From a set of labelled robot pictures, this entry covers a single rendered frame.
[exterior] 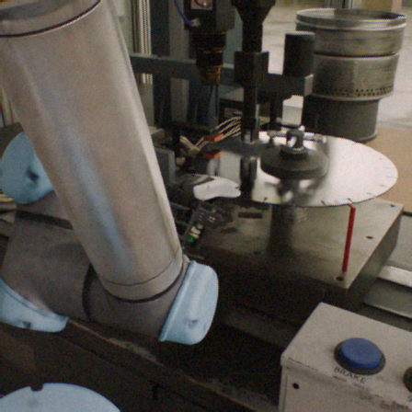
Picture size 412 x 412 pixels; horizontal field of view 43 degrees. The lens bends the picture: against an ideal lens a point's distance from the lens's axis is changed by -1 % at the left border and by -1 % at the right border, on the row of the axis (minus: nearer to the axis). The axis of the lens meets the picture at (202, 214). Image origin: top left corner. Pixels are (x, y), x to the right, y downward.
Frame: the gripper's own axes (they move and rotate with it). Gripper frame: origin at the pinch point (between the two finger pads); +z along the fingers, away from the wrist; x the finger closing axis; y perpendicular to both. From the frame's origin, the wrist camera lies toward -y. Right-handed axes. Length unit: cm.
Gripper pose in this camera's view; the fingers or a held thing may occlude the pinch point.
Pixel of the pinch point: (213, 230)
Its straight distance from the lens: 78.9
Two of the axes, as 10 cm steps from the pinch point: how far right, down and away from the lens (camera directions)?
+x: 4.0, -9.2, -0.3
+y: 7.0, 3.2, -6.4
